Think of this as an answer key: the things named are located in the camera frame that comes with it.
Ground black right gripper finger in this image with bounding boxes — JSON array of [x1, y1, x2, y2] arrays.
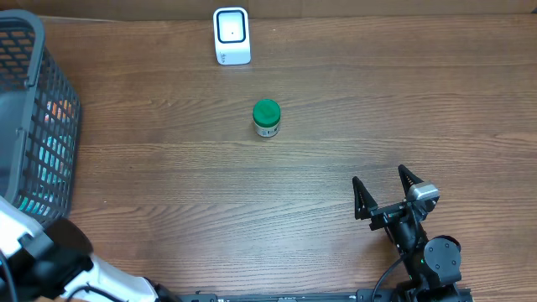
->
[[352, 176, 378, 220], [398, 164, 424, 195]]

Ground green lid jar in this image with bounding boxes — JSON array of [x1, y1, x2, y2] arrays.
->
[[253, 99, 281, 138]]

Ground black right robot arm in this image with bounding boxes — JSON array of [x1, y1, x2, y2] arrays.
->
[[352, 164, 472, 301]]

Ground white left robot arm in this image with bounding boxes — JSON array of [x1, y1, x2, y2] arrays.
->
[[1, 199, 179, 302]]

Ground white barcode scanner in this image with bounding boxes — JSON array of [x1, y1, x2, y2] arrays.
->
[[213, 7, 252, 65]]

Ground grey plastic basket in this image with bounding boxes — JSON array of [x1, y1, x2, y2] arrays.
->
[[1, 9, 82, 226]]

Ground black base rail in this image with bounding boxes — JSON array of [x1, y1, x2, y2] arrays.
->
[[177, 289, 474, 302]]

